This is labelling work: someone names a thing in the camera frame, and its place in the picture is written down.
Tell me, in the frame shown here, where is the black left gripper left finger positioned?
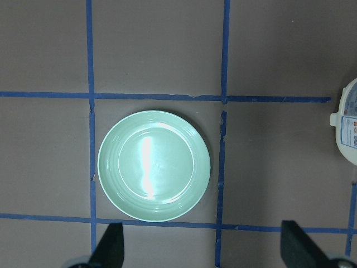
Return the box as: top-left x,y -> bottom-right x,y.
89,223 -> 124,268

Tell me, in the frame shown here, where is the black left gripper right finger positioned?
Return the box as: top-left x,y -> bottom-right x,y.
280,221 -> 335,268

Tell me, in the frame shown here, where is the white rice cooker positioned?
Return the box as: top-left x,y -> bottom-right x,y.
330,79 -> 356,165

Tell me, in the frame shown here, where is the green plate near left arm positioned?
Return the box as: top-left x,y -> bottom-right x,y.
97,111 -> 211,222

